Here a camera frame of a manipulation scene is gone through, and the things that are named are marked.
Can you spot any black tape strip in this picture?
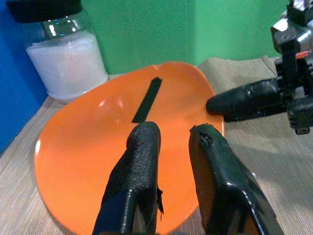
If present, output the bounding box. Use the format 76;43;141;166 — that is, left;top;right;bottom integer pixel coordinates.
131;77;163;124

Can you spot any glass jar with white powder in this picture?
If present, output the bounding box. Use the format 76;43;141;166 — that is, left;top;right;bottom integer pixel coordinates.
25;9;109;105

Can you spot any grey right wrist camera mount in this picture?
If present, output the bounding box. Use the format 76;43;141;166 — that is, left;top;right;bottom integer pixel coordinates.
270;0;313;53

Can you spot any beige woven placemat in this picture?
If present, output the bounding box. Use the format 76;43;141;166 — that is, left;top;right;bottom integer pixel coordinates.
0;57;313;235

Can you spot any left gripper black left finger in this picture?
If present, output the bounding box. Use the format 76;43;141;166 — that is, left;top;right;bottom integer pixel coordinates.
92;121;164;235

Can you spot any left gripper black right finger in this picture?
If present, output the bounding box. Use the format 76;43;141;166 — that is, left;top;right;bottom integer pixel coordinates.
189;123;286;235

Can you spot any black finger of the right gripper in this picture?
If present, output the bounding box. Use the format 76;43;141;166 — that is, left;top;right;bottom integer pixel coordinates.
224;108;288;122
206;78;287;116

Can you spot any orange plate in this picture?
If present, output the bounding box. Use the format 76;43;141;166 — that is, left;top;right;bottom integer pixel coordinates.
34;62;224;235

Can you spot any black jar lid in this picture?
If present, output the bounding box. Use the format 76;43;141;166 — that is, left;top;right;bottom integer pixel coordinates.
5;0;83;24

